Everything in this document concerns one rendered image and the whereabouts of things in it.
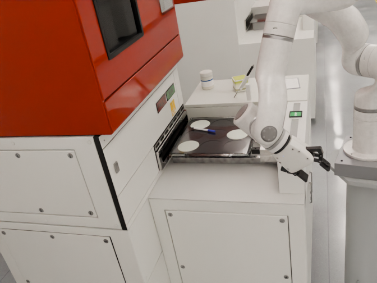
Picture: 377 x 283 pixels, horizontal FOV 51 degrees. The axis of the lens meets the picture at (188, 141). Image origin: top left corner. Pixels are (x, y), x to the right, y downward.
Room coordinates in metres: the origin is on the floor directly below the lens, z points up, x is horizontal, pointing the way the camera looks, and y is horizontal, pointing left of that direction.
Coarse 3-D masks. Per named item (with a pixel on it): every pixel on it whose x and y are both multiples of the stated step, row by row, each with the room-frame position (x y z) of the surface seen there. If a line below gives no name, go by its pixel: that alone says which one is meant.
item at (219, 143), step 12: (192, 120) 1.86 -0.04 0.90; (216, 120) 1.81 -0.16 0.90; (228, 120) 1.79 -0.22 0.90; (192, 132) 1.73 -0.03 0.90; (204, 132) 1.71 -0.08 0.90; (216, 132) 1.68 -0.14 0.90; (228, 132) 1.66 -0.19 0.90; (204, 144) 1.58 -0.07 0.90; (216, 144) 1.56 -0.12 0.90; (228, 144) 1.54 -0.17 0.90; (240, 144) 1.52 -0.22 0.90
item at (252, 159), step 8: (176, 160) 1.60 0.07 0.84; (184, 160) 1.59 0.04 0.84; (192, 160) 1.57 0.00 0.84; (200, 160) 1.56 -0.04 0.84; (208, 160) 1.55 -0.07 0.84; (216, 160) 1.53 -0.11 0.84; (224, 160) 1.52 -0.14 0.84; (232, 160) 1.50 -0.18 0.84; (240, 160) 1.49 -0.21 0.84; (248, 160) 1.48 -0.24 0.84; (256, 160) 1.47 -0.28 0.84
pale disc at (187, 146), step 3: (186, 141) 1.64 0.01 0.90; (189, 141) 1.64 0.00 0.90; (192, 141) 1.63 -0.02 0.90; (195, 141) 1.63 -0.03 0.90; (180, 144) 1.63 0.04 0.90; (183, 144) 1.62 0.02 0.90; (186, 144) 1.62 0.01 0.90; (189, 144) 1.61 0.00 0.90; (192, 144) 1.60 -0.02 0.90; (195, 144) 1.60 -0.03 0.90; (198, 144) 1.59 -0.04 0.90; (180, 147) 1.60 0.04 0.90; (183, 147) 1.59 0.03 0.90; (186, 147) 1.59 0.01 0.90; (189, 147) 1.58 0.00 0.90; (192, 147) 1.58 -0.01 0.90; (195, 147) 1.57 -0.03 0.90; (180, 150) 1.57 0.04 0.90; (183, 150) 1.56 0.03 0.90; (186, 150) 1.56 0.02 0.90; (189, 150) 1.55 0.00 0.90
